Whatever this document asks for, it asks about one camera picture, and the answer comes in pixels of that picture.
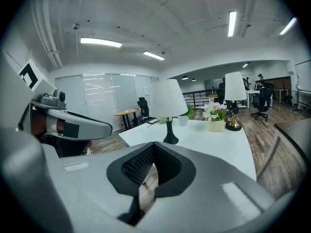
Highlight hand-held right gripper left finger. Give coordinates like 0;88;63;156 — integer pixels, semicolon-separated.
60;141;156;220

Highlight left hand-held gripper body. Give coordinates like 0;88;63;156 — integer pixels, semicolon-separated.
17;58;68;132

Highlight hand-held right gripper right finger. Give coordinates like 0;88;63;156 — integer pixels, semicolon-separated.
136;141;277;233

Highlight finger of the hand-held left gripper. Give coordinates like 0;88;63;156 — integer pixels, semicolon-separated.
47;109;114;141

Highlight white table lamp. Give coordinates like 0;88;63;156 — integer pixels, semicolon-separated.
149;79;189;145

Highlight white work table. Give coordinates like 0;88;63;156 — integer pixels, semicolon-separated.
118;118;258;182

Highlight white shade gold base lamp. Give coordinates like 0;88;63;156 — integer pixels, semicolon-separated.
225;71;247;132

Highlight person's left hand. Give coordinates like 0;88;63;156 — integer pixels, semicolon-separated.
31;105;66;138

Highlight person's light grey clothing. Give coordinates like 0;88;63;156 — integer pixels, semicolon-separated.
0;50;32;131

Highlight round wooden table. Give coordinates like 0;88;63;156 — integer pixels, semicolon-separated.
113;108;142;131

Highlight black office chair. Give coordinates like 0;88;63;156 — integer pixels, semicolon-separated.
250;82;274;122
216;82;227;105
137;97;156;122

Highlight green plant in white pot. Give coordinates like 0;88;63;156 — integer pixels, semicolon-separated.
177;104;195;127

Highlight pink flowers in cream pot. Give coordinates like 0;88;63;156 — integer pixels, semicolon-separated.
202;101;228;133

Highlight black metal railing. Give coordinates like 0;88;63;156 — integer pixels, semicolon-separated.
182;89;219;107

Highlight dark brown table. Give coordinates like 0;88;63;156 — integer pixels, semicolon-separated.
256;117;311;180

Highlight white rectangular table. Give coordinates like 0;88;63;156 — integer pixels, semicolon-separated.
246;89;274;109

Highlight brown wooden cabinet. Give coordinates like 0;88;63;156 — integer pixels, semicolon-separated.
263;76;293;97

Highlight whiteboard on stand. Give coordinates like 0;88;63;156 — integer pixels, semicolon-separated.
294;59;311;93

